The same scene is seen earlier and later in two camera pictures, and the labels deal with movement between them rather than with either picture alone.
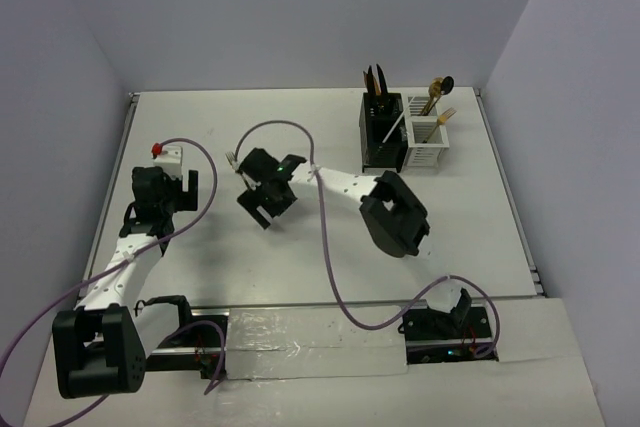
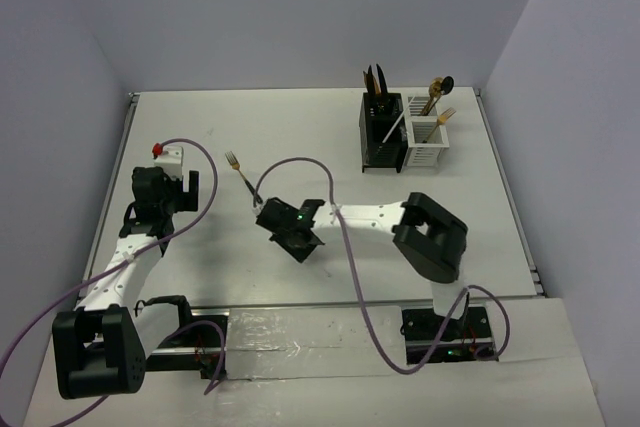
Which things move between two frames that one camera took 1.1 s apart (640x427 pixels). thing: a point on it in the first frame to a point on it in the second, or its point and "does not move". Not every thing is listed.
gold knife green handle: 367,83 does not move
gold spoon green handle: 435,88 does not move
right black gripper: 251,200 to 300,253
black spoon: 447,85 does not move
